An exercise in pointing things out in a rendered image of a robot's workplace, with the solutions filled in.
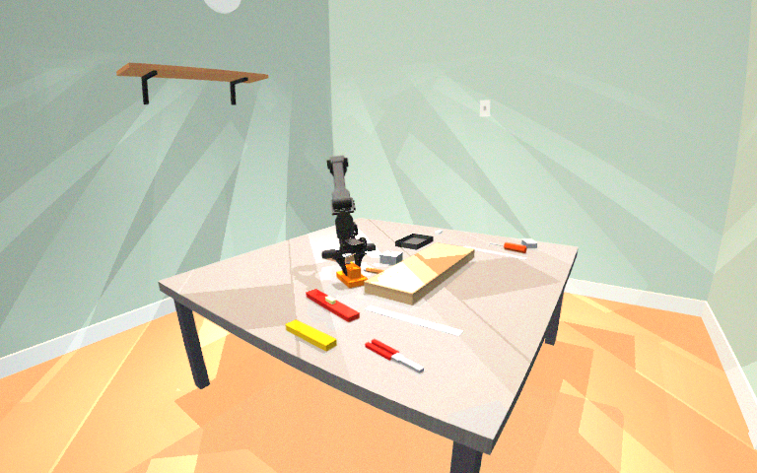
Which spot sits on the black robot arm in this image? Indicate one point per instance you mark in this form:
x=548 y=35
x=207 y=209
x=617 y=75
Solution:
x=341 y=203

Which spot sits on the yellow flat bar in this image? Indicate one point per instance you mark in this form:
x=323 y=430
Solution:
x=312 y=335

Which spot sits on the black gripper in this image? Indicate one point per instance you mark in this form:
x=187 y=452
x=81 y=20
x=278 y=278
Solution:
x=337 y=255

